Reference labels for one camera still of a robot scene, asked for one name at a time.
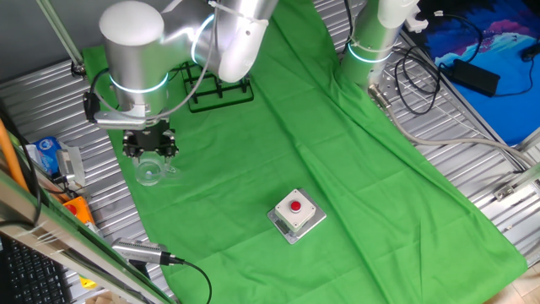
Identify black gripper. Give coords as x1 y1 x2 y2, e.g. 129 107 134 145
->
121 122 180 166

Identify clear glass cup with handle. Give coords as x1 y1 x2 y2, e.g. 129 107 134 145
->
133 150 181 187

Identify white ribbed device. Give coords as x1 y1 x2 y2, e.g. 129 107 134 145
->
56 145 87 187

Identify orange box red button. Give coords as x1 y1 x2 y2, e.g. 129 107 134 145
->
62 196 96 225

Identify blue tissue pack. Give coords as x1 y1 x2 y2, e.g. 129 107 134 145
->
33 135 62 176

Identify blue white packet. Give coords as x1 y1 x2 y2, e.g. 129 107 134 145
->
24 143 43 172

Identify grey box small red button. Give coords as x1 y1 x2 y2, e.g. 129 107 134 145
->
273 188 317 233

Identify wooden block puzzle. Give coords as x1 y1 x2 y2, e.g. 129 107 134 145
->
84 293 117 304

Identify black keyboard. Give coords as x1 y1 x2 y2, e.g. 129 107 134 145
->
0 236 72 304

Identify red button box rear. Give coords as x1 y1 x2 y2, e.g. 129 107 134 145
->
267 188 328 245

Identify green cloth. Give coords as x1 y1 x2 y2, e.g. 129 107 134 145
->
82 0 529 304

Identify black power adapter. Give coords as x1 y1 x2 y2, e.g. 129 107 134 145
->
440 58 502 98

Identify blue patterned desk mat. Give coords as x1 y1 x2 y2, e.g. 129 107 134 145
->
415 0 540 147

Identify black computer mouse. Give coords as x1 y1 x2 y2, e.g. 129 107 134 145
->
521 44 540 63

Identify black wire cup rack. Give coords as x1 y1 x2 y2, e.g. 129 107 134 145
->
181 61 256 114

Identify silver exterior camera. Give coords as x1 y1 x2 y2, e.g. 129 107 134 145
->
111 236 173 267

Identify aluminium frame beam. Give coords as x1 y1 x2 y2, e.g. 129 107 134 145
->
0 168 176 304

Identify orange cable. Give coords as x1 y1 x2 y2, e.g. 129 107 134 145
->
0 117 30 192

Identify black camera cable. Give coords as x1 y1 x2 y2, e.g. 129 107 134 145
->
168 255 213 304

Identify thin aluminium frame strut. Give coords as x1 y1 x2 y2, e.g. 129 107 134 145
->
35 0 88 79

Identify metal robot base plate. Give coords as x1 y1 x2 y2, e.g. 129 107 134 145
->
366 50 408 106

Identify black cable bundle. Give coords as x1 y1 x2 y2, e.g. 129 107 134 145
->
394 44 442 116

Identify grey hose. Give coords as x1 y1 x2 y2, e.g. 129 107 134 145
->
367 83 537 169

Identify thin black cable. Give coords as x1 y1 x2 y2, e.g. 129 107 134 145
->
432 12 536 98

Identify aluminium profile with bracket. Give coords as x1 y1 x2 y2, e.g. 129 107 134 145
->
492 162 540 203

